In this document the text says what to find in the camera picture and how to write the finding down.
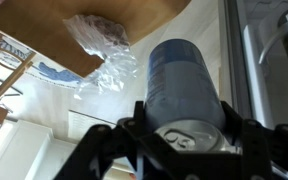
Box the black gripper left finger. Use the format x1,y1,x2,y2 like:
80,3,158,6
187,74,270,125
53,100,185,180

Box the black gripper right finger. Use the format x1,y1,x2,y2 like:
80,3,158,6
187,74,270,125
221,100,288,180

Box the blue drink can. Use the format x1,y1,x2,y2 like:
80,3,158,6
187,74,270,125
144,38,227,152

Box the clear plastic bag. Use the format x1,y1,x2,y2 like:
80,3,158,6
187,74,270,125
62,14,139,97

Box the white cabinet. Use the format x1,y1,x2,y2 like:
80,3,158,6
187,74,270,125
0,119,80,180

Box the white rug with blue pattern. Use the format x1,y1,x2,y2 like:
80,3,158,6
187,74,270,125
0,21,85,89

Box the wooden stool with metal ring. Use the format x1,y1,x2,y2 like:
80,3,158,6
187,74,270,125
0,32,37,105

